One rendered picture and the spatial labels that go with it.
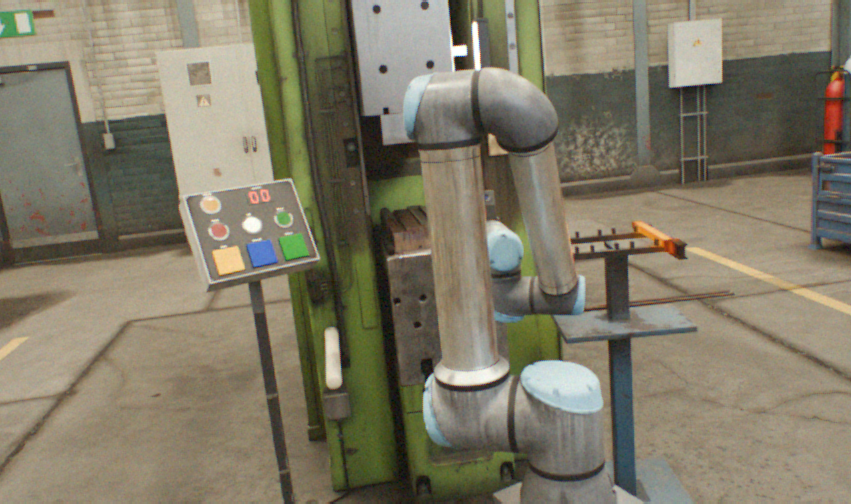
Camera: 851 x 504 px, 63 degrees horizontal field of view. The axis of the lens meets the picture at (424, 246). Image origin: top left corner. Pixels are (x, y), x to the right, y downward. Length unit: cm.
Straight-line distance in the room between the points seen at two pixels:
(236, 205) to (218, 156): 554
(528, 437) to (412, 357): 105
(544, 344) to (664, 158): 678
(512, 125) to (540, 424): 55
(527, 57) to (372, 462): 157
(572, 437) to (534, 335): 131
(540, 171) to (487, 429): 50
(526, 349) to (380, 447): 65
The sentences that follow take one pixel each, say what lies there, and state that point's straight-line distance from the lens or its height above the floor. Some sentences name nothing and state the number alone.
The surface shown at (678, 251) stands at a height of 91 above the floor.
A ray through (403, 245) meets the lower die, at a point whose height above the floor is 94.
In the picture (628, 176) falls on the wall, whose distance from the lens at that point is 909.
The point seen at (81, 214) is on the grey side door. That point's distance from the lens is 877.
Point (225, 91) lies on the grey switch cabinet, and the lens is 764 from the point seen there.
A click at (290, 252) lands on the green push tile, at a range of 212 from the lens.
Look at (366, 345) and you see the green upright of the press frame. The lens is 254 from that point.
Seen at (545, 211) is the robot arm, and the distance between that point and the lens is 139.
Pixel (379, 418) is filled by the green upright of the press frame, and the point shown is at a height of 27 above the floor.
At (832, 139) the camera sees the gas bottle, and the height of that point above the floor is 45.
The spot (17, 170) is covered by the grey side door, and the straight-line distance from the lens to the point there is 892.
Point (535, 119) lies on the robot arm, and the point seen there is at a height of 136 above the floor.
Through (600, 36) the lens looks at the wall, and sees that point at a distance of 891.
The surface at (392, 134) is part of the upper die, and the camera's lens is 226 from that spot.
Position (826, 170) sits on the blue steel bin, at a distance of 581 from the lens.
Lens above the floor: 142
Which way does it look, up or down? 12 degrees down
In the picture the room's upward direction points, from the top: 6 degrees counter-clockwise
